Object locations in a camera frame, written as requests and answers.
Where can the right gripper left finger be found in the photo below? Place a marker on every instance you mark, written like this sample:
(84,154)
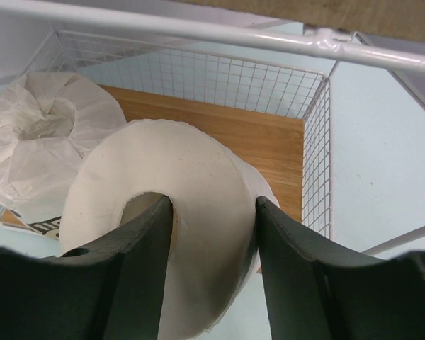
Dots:
(110,288)

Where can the white wire wooden shelf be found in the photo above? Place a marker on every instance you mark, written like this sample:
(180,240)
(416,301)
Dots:
(364,148)

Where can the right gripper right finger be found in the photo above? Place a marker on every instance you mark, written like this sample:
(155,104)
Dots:
(318,289)

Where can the unwrapped white paper roll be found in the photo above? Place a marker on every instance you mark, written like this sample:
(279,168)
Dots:
(214,194)

